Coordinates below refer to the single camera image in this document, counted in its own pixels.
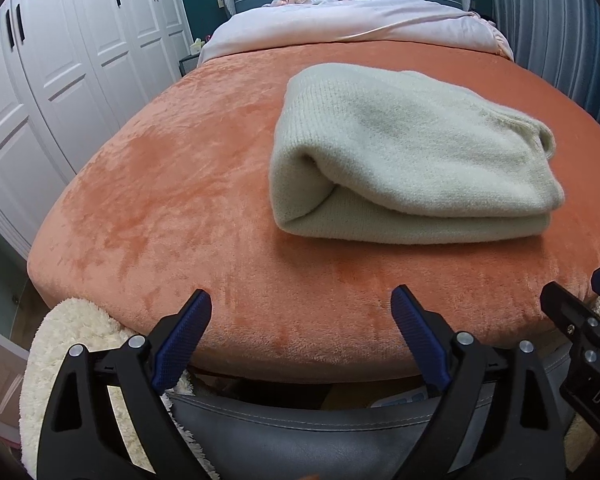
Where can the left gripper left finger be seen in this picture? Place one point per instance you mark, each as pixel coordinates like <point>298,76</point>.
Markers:
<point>175,338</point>

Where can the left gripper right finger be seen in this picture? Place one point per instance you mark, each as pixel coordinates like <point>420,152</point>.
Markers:
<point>426,334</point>

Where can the cream knit sweater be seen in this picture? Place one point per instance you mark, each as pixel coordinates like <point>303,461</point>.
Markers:
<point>402,158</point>

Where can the orange plush bed blanket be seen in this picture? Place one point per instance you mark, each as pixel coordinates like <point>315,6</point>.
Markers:
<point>177,201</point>

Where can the grey blue curtain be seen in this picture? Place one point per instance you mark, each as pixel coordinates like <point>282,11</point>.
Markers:
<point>559,40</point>

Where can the dark grey nightstand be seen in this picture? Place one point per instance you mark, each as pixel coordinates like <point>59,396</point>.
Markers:
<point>188,63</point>

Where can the tissue box on nightstand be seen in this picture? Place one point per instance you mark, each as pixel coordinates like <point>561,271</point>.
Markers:
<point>196,46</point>

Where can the white wardrobe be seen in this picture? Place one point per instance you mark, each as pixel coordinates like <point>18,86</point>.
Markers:
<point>72,73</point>

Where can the pink white duvet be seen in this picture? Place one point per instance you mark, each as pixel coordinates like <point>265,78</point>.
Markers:
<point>328,21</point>

